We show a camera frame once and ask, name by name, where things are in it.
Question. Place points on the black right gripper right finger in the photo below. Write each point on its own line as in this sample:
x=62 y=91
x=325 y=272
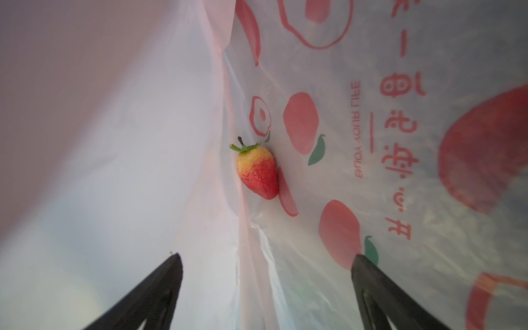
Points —
x=383 y=304

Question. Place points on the pink printed plastic bag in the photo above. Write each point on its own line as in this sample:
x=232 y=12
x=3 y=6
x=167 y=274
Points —
x=399 y=130

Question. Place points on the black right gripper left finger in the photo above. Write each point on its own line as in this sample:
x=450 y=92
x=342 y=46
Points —
x=151 y=304

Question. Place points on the red strawberry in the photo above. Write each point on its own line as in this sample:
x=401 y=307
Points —
x=256 y=168

